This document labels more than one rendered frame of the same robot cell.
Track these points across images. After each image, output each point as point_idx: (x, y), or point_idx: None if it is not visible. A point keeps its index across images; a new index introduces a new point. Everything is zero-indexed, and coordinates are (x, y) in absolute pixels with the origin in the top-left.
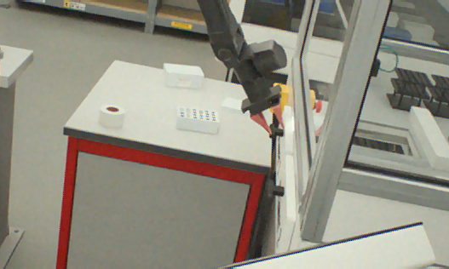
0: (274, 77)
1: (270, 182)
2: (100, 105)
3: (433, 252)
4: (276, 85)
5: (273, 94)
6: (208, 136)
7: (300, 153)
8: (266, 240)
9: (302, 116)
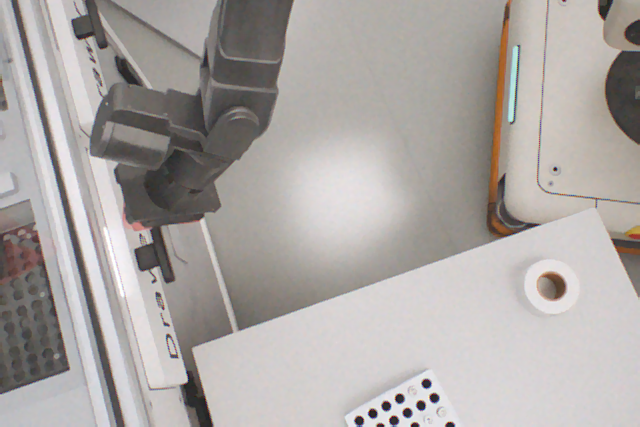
0: None
1: (98, 31)
2: (615, 350)
3: None
4: (139, 218)
5: (132, 168)
6: (352, 384)
7: (36, 17)
8: None
9: (70, 186)
